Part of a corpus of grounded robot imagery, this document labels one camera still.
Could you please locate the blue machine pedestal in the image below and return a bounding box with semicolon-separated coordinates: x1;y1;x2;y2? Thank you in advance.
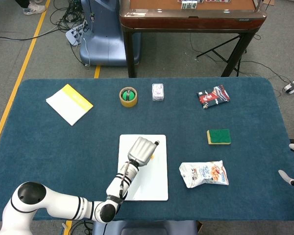
79;0;142;67

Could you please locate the clear box of purple clips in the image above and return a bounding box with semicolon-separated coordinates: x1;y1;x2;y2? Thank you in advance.
151;83;166;102

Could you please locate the black floor cable bundle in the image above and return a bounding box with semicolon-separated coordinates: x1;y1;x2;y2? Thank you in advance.
54;0;91;32

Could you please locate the dark printed card box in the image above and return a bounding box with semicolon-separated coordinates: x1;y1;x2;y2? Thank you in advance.
196;84;231;110

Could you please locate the white sneaker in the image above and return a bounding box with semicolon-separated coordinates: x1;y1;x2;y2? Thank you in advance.
23;3;47;16

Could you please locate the green and black ball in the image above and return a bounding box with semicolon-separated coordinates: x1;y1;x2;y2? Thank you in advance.
122;89;136;101

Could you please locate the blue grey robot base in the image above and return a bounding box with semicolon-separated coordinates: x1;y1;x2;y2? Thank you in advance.
92;220;199;235

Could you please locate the white and yellow notebook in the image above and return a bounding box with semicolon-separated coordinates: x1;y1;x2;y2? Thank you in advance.
46;84;94;126

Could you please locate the blue table cloth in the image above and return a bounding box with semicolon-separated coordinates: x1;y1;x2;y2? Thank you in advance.
0;77;294;222

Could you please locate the white snack bag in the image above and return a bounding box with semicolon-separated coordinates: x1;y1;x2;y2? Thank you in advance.
178;160;229;189

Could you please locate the white power strip with plugs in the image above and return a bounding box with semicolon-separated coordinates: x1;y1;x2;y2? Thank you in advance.
65;21;89;47

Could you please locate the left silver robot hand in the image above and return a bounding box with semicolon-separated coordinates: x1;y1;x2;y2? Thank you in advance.
127;137;160;167

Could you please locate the brown mahjong table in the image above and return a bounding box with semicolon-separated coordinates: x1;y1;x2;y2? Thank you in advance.
119;0;267;78

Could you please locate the white rectangular board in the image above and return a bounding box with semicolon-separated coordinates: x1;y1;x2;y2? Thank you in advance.
116;134;169;202

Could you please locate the green and yellow sponge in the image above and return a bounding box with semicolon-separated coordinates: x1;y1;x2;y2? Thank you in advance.
206;128;232;145

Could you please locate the brown packing tape roll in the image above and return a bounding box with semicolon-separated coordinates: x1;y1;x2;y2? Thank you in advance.
119;86;139;107

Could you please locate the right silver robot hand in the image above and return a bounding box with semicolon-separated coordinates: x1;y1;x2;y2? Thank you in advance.
278;143;294;190

